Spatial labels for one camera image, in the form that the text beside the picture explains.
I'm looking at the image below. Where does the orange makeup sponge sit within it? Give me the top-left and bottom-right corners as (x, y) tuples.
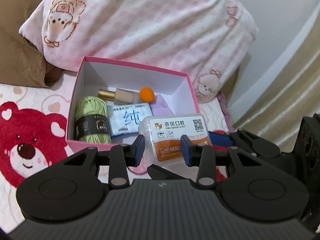
(139, 87), (155, 103)

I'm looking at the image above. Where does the red bear print blanket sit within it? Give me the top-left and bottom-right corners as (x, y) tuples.
(0, 69), (234, 234)

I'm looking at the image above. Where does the gold capped foundation bottle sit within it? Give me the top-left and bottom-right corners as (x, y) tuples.
(98, 88), (143, 105)

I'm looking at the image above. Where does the green yarn ball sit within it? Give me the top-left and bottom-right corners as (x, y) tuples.
(74, 96), (111, 144)

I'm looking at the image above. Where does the pink checked cartoon pillow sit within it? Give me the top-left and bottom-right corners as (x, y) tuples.
(19, 0), (258, 103)

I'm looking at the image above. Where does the brown pillow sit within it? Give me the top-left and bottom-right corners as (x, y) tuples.
(1, 0), (62, 87)

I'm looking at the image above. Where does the pink cardboard box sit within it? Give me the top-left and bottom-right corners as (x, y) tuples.
(66, 56), (200, 152)

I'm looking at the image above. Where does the blue wet wipes pack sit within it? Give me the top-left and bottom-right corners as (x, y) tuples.
(107, 103), (153, 137)

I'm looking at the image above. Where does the beige striped curtain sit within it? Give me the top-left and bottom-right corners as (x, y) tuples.
(232, 21), (320, 153)

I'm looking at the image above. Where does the clear floss pick box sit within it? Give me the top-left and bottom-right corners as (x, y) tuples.
(138, 114), (212, 167)

